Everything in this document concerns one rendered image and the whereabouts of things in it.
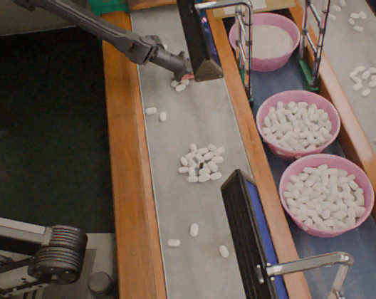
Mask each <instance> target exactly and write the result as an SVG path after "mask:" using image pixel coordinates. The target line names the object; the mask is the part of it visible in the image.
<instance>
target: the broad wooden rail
mask: <svg viewBox="0 0 376 299"><path fill-rule="evenodd" d="M100 18H102V19H104V20H106V21H108V22H109V23H111V24H113V25H115V26H118V27H120V28H124V29H128V30H130V31H132V32H133V29H132V22H131V18H130V15H129V14H128V13H127V12H125V11H113V12H108V13H103V14H100ZM103 60H104V71H105V92H106V103H107V114H108V134H109V145H110V165H111V176H112V187H113V207H114V217H115V238H116V249H117V270H118V281H119V292H120V298H119V299H168V296H167V286H166V279H165V269H164V264H163V257H162V247H161V241H160V232H159V226H158V220H157V210H156V203H155V193H154V187H153V182H152V172H151V166H150V156H149V150H148V143H147V133H146V127H145V117H144V111H143V106H142V95H141V89H140V79H139V73H138V67H137V64H136V63H133V62H132V61H131V60H130V58H128V57H127V56H125V53H123V52H121V51H119V50H118V49H116V47H114V46H113V45H112V44H110V43H108V42H107V41H105V40H103Z"/></svg>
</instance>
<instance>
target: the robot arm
mask: <svg viewBox="0 0 376 299"><path fill-rule="evenodd" d="M11 1H12V2H13V3H15V4H16V5H18V6H21V7H23V8H25V9H27V10H29V11H31V12H32V11H34V10H35V8H36V7H37V6H38V7H41V8H42V9H45V10H47V11H50V12H51V13H53V14H55V15H57V16H59V17H61V18H62V19H65V20H67V21H69V22H70V23H72V24H74V25H76V26H78V27H80V28H82V29H83V30H85V31H87V32H89V33H91V34H93V35H95V36H97V37H98V38H101V39H103V40H105V41H107V42H108V43H110V44H112V45H113V46H114V47H116V49H118V50H119V51H121V52H123V53H125V56H127V57H128V58H130V60H131V61H132V62H133V63H136V64H138V65H141V64H143V65H147V62H148V61H149V60H150V62H152V63H155V64H157V65H159V66H161V67H163V68H166V69H167V70H170V71H172V72H174V75H175V79H176V81H177V82H179V83H180V82H181V81H182V80H184V79H188V78H194V74H193V73H192V72H193V70H192V64H191V61H190V58H188V59H186V58H185V52H184V51H181V52H180V53H179V55H178V56H177V55H175V54H173V53H171V52H169V51H167V50H165V46H164V44H163V42H162V39H161V38H160V36H158V35H155V34H153V35H148V34H147V35H146V36H141V35H140V34H138V33H136V32H135V33H134V32H132V31H130V30H128V29H124V28H120V27H118V26H115V25H113V24H111V23H109V22H108V21H106V20H104V19H102V18H100V17H99V16H96V15H95V14H92V13H91V12H89V11H87V10H85V9H83V8H82V7H80V6H78V5H76V4H74V3H73V2H71V1H69V0H11ZM132 42H133V44H132V46H130V44H131V43H132Z"/></svg>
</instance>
